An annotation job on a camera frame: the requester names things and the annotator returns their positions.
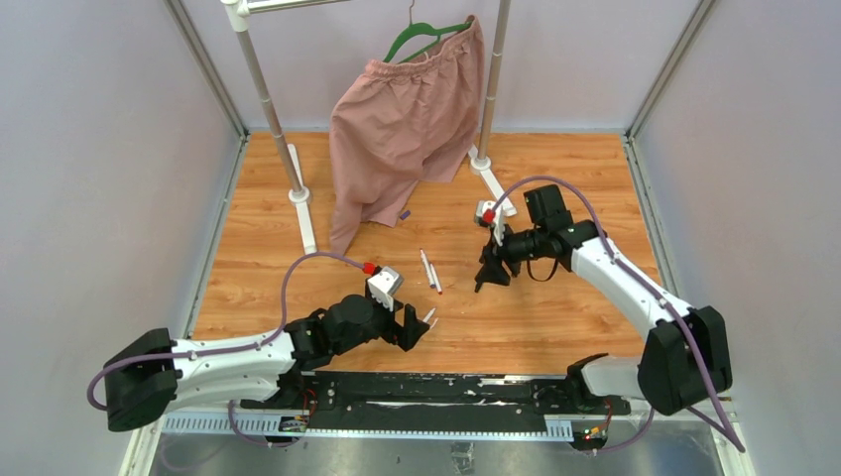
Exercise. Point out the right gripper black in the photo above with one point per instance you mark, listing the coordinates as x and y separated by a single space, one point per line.
496 273

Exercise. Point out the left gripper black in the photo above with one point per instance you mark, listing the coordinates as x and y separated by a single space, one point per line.
407 335

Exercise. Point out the white marker grey tip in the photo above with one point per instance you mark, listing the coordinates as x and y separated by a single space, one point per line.
430 318

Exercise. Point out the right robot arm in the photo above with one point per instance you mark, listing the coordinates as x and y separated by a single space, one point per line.
686 354

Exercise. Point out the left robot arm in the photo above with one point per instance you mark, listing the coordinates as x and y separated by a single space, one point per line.
156 374

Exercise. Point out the white marker red tip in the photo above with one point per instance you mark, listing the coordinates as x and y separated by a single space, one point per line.
435 282

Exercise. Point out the white marker blue tip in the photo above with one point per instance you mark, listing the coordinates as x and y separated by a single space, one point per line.
427 268

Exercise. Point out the pink shorts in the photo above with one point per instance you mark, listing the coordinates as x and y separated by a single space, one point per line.
399 124

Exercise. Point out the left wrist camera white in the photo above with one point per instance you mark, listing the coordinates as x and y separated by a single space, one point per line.
383 285

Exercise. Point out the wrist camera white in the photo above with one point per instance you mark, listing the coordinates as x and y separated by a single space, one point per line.
383 285
488 216

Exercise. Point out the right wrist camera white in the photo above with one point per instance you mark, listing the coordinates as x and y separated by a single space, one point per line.
488 216

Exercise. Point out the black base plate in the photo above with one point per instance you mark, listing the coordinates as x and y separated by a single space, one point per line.
435 403

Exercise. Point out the aluminium frame rail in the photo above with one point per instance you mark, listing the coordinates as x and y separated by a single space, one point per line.
216 441

